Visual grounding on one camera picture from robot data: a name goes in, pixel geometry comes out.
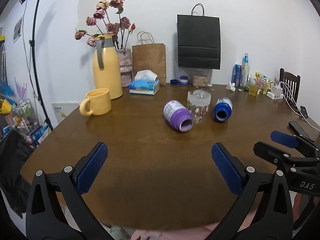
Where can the yellow ceramic mug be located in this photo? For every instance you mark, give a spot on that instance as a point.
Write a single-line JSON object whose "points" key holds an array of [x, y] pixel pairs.
{"points": [[97, 102]]}

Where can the crumpled white tissue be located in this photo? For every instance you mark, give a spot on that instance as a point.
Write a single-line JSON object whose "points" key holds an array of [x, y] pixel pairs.
{"points": [[231, 86]]}

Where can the blue drink can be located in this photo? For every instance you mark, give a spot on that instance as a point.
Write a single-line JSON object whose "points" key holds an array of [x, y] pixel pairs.
{"points": [[236, 72]]}

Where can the black paper bag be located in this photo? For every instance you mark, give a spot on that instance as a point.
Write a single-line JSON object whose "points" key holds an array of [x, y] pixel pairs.
{"points": [[198, 41]]}

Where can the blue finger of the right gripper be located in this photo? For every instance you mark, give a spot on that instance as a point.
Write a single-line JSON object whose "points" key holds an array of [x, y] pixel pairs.
{"points": [[284, 139]]}

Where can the pink clothing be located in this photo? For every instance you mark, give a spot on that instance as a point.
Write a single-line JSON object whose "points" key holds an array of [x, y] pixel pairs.
{"points": [[299, 203]]}

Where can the blue tissue box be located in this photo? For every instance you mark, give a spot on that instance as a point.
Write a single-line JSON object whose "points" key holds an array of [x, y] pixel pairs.
{"points": [[145, 83]]}

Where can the purple supplement bottle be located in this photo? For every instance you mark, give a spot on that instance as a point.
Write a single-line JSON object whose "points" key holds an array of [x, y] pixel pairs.
{"points": [[178, 116]]}

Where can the brown paper bag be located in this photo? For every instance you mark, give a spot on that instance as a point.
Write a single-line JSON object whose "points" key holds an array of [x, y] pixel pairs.
{"points": [[149, 55]]}

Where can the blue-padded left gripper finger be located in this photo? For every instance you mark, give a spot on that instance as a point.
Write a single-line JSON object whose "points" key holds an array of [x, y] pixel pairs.
{"points": [[56, 209]]}

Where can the white charger power strip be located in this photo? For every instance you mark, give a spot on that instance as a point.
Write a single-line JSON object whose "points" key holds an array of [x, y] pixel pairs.
{"points": [[275, 93]]}

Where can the white box on floor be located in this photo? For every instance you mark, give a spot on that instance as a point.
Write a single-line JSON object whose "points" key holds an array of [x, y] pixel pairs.
{"points": [[63, 109]]}

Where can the purple white bottle lid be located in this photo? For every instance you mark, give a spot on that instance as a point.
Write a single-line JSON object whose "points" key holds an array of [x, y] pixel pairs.
{"points": [[184, 80]]}

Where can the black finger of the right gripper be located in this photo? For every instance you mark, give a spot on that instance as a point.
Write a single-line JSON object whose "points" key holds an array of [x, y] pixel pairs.
{"points": [[297, 129]]}

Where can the clear floral patterned cup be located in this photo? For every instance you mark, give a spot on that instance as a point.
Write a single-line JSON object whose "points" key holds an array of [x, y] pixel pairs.
{"points": [[198, 103]]}

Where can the dark wooden chair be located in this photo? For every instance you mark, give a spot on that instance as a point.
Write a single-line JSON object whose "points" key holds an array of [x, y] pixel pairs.
{"points": [[290, 84]]}

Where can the glass of yellow drink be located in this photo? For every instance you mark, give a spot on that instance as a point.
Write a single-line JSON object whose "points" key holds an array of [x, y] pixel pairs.
{"points": [[253, 87]]}

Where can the black bag on floor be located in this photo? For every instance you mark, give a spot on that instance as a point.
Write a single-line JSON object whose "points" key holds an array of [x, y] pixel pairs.
{"points": [[15, 151]]}

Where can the clear jar with grains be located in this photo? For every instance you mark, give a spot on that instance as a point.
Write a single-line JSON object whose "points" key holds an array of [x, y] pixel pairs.
{"points": [[200, 80]]}

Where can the blue supplement bottle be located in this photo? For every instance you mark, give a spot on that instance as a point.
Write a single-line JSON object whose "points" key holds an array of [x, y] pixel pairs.
{"points": [[223, 109]]}

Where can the wire rack with clutter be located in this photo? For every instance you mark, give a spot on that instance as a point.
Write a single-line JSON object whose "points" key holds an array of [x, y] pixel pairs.
{"points": [[22, 119]]}

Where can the black charger plug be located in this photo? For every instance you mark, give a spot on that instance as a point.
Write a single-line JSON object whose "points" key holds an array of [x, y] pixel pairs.
{"points": [[304, 112]]}

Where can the yellow thermos carafe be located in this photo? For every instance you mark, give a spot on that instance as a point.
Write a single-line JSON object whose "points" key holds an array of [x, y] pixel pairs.
{"points": [[106, 67]]}

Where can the dried pink flower bouquet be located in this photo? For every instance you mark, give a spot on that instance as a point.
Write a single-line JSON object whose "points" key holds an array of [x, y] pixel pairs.
{"points": [[108, 19]]}

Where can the pink ribbed vase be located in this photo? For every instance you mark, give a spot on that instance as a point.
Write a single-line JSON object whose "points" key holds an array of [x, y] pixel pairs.
{"points": [[126, 69]]}

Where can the colourful snack packets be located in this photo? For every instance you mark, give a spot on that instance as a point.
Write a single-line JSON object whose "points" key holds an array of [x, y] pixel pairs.
{"points": [[264, 83]]}

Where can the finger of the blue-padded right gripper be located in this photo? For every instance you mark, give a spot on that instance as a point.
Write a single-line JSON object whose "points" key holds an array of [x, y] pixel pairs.
{"points": [[262, 209]]}

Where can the dark blue bottle lid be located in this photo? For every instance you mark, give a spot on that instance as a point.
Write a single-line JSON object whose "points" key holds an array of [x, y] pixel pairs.
{"points": [[173, 81]]}

